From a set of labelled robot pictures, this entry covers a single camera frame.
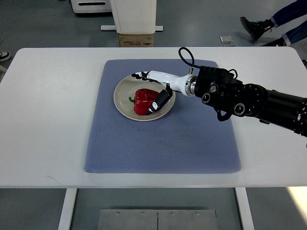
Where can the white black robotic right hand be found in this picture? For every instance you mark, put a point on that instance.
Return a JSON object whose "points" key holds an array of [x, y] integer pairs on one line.
{"points": [[172, 83]]}

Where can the red bell pepper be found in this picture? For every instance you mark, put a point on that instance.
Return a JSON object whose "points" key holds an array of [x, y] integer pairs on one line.
{"points": [[143, 100]]}

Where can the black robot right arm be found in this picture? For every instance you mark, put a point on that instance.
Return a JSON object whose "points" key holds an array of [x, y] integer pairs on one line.
{"points": [[220, 89]]}

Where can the cream round plate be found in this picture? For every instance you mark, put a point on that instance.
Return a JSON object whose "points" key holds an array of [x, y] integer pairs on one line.
{"points": [[127, 88]]}

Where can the small grey floor plate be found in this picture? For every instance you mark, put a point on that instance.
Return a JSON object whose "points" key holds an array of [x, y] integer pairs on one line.
{"points": [[226, 39]]}

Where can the metal floor plate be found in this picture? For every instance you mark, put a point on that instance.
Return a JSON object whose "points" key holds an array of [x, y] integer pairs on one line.
{"points": [[161, 219]]}

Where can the blue quilted mat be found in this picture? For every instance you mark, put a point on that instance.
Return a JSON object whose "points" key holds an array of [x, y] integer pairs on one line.
{"points": [[189, 139]]}

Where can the cardboard box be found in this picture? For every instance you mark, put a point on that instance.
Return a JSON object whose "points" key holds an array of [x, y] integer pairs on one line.
{"points": [[136, 40]]}

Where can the white table base bar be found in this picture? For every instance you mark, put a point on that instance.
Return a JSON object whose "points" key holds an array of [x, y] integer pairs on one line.
{"points": [[158, 28]]}

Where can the seated person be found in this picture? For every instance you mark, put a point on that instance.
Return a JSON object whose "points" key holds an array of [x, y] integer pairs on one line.
{"points": [[285, 15]]}

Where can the white cabinet with slot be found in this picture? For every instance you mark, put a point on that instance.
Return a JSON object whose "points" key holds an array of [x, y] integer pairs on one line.
{"points": [[90, 6]]}

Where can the right white table leg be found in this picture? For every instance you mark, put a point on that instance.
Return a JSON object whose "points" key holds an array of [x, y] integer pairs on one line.
{"points": [[244, 209]]}

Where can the white table leg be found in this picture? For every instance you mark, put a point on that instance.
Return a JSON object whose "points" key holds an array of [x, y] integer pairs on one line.
{"points": [[244, 209], [67, 209]]}

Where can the left white table leg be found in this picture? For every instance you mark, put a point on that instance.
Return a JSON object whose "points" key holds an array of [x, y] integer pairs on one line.
{"points": [[67, 209]]}

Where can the white pedestal column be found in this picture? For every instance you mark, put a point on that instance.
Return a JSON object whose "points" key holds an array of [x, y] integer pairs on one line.
{"points": [[134, 16]]}

